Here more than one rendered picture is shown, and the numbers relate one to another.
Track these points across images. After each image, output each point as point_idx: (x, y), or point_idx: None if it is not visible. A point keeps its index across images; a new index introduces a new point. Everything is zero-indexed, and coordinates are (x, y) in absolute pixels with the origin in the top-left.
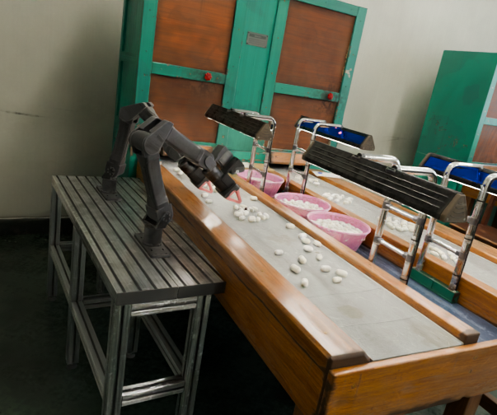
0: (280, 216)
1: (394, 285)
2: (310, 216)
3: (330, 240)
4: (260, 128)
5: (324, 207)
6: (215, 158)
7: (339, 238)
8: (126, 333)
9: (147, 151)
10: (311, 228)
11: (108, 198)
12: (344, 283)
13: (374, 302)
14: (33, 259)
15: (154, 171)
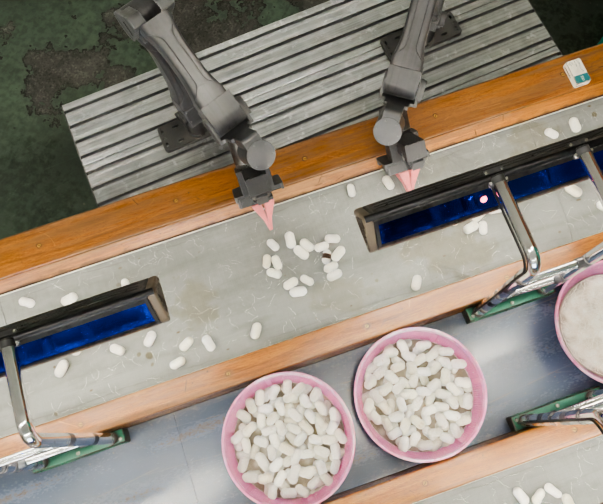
0: (324, 326)
1: (12, 436)
2: (325, 388)
3: (176, 385)
4: (364, 210)
5: (434, 454)
6: (229, 138)
7: (231, 424)
8: None
9: (122, 27)
10: (233, 364)
11: (384, 41)
12: (40, 366)
13: None
14: (558, 23)
15: (153, 58)
